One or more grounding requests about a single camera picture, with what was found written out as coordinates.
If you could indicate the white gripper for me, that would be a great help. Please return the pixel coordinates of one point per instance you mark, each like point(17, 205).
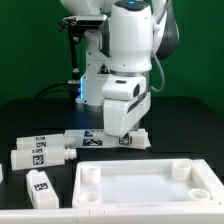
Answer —
point(121, 116)

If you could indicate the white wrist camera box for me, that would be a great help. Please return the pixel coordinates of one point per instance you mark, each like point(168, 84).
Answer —
point(123, 88)

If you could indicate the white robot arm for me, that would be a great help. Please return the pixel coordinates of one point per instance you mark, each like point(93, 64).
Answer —
point(122, 38)

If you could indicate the white L-shaped fence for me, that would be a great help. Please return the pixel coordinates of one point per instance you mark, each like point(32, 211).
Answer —
point(16, 208)

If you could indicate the white marker sheet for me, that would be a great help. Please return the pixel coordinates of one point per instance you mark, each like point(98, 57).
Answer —
point(84, 138)

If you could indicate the white desk tabletop tray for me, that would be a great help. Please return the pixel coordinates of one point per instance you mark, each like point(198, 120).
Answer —
point(153, 182)

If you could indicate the white piece at left edge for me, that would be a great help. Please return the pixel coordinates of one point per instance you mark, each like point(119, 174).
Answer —
point(1, 173)

